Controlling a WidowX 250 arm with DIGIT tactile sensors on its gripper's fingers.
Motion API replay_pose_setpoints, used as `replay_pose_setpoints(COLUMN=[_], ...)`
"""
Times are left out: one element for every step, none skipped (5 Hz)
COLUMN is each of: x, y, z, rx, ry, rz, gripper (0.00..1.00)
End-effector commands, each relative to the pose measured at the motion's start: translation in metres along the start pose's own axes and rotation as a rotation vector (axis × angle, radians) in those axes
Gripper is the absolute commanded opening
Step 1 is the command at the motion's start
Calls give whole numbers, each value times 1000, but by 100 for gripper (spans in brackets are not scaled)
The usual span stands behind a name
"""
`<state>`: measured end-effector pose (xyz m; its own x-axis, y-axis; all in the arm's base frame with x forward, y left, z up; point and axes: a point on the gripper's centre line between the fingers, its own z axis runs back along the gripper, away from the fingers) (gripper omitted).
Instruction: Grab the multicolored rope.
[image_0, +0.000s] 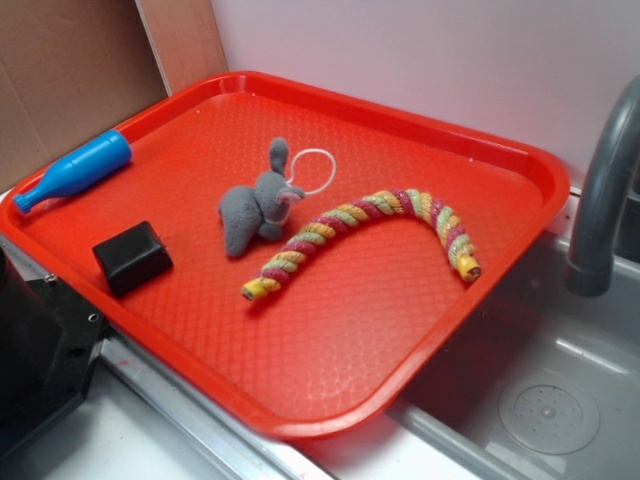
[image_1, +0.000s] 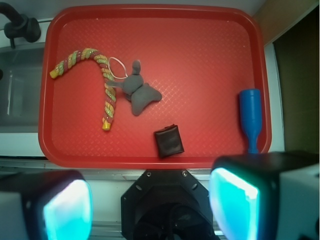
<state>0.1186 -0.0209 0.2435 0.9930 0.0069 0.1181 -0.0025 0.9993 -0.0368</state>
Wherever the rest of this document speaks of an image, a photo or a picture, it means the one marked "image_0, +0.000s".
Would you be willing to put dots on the grey toy faucet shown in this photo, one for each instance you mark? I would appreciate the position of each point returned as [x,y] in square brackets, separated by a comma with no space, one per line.
[607,219]

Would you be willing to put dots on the black rectangular block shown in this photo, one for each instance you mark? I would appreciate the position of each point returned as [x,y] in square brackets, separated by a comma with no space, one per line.
[132,258]

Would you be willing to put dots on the red plastic tray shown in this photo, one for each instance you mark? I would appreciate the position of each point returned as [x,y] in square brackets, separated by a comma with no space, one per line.
[356,323]

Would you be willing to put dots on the grey toy sink basin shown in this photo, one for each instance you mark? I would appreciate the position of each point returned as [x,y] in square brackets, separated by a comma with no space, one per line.
[538,383]

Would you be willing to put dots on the brown cardboard panel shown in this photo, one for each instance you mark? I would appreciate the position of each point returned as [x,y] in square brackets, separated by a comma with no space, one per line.
[72,69]

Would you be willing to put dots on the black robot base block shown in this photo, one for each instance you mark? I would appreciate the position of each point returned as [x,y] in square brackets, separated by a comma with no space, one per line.
[50,339]

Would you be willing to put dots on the blue plastic toy bottle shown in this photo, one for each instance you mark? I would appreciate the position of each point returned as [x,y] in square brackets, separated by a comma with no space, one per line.
[78,170]

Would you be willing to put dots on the grey plush rabbit toy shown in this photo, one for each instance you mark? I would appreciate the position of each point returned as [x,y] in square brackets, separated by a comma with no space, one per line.
[263,209]

